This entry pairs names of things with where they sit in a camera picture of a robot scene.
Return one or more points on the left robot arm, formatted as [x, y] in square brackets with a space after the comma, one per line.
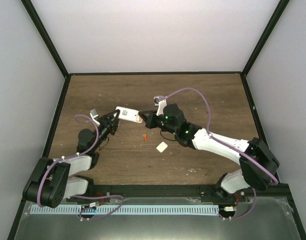
[53, 179]

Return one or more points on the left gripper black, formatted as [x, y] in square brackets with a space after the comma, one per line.
[111, 125]

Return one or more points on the white battery cover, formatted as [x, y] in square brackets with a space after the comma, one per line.
[162, 147]

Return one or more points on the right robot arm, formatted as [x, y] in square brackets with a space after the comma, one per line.
[258, 165]

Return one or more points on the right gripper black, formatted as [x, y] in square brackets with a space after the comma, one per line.
[150, 122]

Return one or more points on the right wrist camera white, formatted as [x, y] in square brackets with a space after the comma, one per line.
[160, 102]

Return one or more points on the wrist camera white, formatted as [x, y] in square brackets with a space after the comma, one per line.
[160, 102]
[95, 117]

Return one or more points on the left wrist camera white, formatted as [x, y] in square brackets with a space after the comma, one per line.
[95, 117]

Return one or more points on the white remote control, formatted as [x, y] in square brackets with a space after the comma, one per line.
[128, 114]

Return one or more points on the light blue cable duct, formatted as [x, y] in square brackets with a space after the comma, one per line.
[73, 209]

